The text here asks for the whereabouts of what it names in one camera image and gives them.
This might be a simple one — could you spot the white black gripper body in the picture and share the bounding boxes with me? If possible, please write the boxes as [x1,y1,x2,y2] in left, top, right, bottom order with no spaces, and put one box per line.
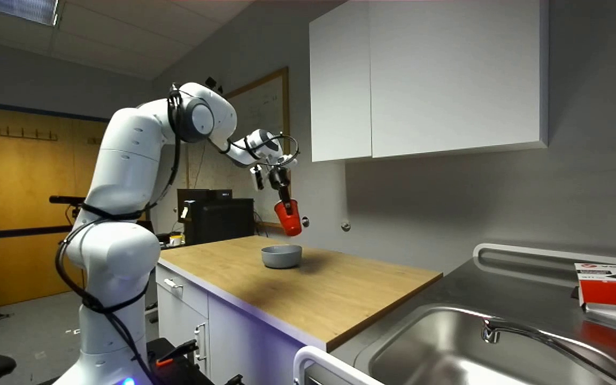
[248,128,298,190]

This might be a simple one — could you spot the red cup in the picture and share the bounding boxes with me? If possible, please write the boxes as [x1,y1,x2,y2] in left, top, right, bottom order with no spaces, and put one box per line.
[274,200,302,236]

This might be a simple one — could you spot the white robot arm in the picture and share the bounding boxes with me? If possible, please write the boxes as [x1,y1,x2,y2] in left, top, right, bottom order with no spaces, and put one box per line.
[53,82,298,385]

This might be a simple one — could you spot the grey bowl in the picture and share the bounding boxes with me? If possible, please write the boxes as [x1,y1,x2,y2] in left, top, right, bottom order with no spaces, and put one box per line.
[261,247,302,270]

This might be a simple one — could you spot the black printer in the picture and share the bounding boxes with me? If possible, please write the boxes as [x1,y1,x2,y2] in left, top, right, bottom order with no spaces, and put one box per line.
[177,189,255,245]

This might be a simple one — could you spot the framed whiteboard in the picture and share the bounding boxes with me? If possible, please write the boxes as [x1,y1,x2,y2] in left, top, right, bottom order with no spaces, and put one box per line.
[226,66,290,140]

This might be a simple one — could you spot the white base cabinet drawers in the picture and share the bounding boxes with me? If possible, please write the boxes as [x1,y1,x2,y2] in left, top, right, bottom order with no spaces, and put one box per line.
[155,266,302,385]

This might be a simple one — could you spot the stainless steel sink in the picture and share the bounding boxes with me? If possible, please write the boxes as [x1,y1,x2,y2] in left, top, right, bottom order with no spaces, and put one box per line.
[356,306,616,385]

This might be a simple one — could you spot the wooden door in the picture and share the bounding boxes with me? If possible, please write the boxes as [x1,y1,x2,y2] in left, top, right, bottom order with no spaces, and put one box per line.
[0,109,104,306]

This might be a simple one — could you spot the chrome faucet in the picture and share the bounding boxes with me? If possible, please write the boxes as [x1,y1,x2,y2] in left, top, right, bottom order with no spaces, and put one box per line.
[481,319,616,376]

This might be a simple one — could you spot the red white box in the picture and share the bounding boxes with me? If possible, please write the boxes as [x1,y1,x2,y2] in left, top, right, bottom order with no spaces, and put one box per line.
[575,263,616,306]

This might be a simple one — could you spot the white wall cabinet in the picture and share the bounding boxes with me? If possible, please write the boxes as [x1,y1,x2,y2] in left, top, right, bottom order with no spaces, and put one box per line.
[309,0,547,162]

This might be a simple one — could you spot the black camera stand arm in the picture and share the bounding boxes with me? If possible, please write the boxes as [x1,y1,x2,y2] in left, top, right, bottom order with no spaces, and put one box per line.
[0,196,84,240]

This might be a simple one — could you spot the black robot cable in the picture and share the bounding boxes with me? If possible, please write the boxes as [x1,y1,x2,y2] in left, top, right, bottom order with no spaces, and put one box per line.
[53,83,186,385]

